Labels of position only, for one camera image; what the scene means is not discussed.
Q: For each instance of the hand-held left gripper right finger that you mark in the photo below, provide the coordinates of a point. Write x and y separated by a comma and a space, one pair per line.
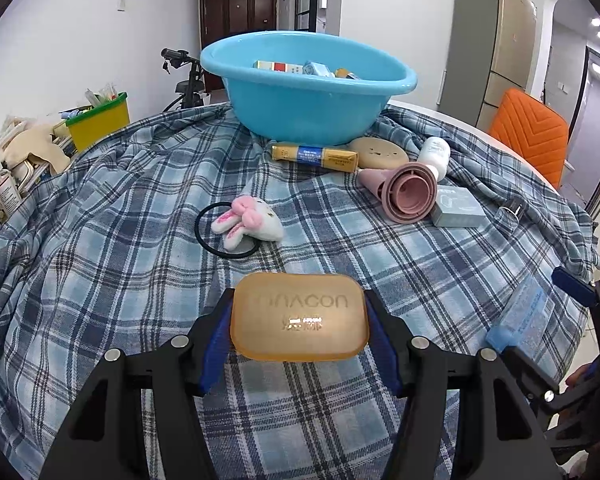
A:
387, 355

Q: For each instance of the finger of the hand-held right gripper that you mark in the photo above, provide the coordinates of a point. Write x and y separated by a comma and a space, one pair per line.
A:
575, 285
535, 375

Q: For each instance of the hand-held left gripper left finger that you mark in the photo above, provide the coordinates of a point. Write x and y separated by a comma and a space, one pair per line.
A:
212, 360

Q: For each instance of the blue plastic packet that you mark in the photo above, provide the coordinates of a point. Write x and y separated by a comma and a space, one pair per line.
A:
522, 315

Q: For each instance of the orange translucent soap box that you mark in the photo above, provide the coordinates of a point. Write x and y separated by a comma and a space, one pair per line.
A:
300, 320

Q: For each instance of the blue plastic basin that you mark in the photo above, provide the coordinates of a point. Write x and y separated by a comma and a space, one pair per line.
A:
305, 110

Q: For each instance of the red and white cigarette box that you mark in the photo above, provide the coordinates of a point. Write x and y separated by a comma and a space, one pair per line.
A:
277, 66

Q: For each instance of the person's right hand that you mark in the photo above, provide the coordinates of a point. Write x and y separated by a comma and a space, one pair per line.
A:
577, 375

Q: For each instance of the blue plaid cloth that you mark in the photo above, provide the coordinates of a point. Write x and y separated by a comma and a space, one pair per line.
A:
130, 260

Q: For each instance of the grey blue small box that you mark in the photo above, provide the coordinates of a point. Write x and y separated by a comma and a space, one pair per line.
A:
457, 210

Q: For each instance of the pink collapsible cup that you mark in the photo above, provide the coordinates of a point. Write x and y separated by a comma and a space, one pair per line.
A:
405, 195

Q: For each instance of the orange chair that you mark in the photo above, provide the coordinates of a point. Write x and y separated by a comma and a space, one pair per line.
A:
530, 130

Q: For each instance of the small white bottle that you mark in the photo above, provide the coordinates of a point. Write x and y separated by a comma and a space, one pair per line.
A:
436, 152

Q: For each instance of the round beige compact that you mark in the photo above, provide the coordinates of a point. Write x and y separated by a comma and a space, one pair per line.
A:
380, 152

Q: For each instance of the gold and blue pack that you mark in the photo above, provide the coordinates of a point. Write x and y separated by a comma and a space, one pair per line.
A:
315, 156
347, 74

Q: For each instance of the gold and grey fridge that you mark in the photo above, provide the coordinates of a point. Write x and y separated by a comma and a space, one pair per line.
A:
505, 60

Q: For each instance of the yellow and green bin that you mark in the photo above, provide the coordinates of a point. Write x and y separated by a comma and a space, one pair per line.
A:
100, 127

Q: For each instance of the white spray bottle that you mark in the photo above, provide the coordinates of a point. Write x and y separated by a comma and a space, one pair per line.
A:
7, 192

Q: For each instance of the black folding bicycle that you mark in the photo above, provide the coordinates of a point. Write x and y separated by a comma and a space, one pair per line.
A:
190, 85

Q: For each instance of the beige cloth bag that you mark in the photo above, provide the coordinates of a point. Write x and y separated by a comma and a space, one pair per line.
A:
35, 142

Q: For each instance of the blue capped tube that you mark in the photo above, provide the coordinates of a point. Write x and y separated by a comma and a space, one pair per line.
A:
75, 115

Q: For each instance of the bundle of white sachets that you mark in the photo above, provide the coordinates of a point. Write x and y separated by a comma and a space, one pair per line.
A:
102, 96

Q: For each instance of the blue and white sachet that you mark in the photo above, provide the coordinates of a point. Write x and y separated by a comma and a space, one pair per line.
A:
316, 67

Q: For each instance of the clear plastic packets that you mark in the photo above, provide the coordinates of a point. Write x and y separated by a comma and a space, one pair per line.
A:
10, 127

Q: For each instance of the dark brown door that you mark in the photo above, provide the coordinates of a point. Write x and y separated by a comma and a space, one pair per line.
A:
235, 5

